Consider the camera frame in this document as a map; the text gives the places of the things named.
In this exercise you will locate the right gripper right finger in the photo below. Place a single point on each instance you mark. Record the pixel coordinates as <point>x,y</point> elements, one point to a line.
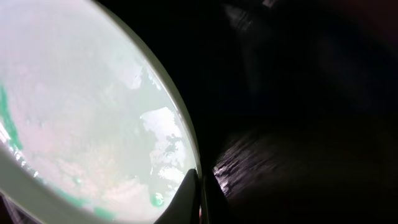
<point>214,205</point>

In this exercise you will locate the mint plate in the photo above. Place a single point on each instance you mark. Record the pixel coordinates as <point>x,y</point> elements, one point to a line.
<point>93,129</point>

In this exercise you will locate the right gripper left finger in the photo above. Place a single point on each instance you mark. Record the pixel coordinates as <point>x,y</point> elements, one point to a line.
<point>185,205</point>

